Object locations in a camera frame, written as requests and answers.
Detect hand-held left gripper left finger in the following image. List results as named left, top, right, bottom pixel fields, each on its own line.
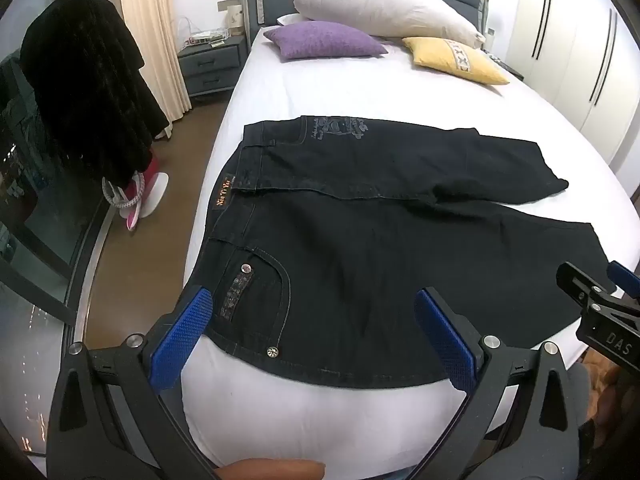
left=45, top=285, right=221, bottom=480

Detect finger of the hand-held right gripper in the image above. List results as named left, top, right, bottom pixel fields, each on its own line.
left=607, top=261, right=640, bottom=306
left=556, top=261, right=618, bottom=313

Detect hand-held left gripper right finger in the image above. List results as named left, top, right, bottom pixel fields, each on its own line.
left=413, top=287, right=583, bottom=480

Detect black denim pants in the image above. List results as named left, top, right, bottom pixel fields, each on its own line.
left=190, top=116, right=621, bottom=390

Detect person's left hand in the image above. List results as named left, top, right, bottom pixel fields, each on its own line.
left=217, top=459, right=327, bottom=480

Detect pink and white fan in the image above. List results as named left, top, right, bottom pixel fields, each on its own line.
left=102, top=152, right=171, bottom=233

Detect white wardrobe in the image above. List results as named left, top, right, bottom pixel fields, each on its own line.
left=500, top=0, right=640, bottom=166

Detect dark fur coat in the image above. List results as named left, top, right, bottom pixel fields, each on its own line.
left=20, top=0, right=171, bottom=188

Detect yellow cushion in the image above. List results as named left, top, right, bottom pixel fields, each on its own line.
left=401, top=36, right=511, bottom=86

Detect grey nightstand with drawers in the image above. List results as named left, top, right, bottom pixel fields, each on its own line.
left=177, top=35, right=249, bottom=106

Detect bed with white sheet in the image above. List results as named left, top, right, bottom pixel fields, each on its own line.
left=182, top=25, right=640, bottom=471

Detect beige curtain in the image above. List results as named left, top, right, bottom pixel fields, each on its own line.
left=116, top=0, right=193, bottom=123

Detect purple cushion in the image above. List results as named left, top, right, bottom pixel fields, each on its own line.
left=263, top=21, right=389, bottom=59

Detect large white pillow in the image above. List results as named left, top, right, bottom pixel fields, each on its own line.
left=277, top=0, right=486, bottom=48

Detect black wardrobe handle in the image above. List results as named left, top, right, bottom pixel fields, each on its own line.
left=537, top=0, right=554, bottom=61
left=589, top=8, right=613, bottom=103
left=531, top=0, right=548, bottom=58
left=595, top=12, right=619, bottom=107

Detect clear wire tray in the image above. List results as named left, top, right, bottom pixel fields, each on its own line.
left=186, top=17, right=232, bottom=47

